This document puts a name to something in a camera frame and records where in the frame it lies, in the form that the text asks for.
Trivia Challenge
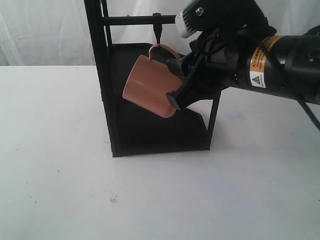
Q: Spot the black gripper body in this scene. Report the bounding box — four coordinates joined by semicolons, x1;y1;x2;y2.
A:
189;33;253;100

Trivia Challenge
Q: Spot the terracotta ceramic mug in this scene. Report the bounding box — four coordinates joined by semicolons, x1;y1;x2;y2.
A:
122;43;183;119

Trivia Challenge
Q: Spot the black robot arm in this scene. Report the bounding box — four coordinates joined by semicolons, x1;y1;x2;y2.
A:
166;27;320;110

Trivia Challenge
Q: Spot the black metal shelf rack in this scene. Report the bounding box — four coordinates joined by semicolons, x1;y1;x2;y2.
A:
84;0;221;157

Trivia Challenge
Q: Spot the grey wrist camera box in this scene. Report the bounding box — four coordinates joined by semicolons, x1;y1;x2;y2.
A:
175;8;197;39

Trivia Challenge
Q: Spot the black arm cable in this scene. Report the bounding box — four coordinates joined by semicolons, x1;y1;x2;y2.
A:
239;24;320;131

